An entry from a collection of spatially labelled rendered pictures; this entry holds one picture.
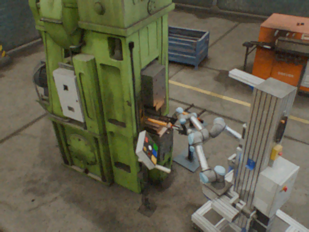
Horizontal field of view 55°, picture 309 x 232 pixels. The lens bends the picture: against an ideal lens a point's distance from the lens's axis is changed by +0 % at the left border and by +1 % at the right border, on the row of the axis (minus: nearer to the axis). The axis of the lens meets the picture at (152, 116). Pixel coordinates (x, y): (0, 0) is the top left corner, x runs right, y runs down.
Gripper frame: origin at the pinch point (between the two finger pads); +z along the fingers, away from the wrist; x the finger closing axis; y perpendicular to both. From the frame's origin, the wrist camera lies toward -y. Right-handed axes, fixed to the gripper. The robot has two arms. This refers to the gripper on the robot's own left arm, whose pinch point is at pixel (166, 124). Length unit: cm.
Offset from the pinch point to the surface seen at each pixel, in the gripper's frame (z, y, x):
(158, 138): 13.9, 2.9, -15.9
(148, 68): -55, -56, -1
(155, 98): -35.6, -28.3, -13.5
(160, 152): 32.0, 15.8, -15.6
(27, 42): 352, -469, 244
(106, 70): -44, -88, -37
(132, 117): -17, -34, -43
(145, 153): -17, 4, -70
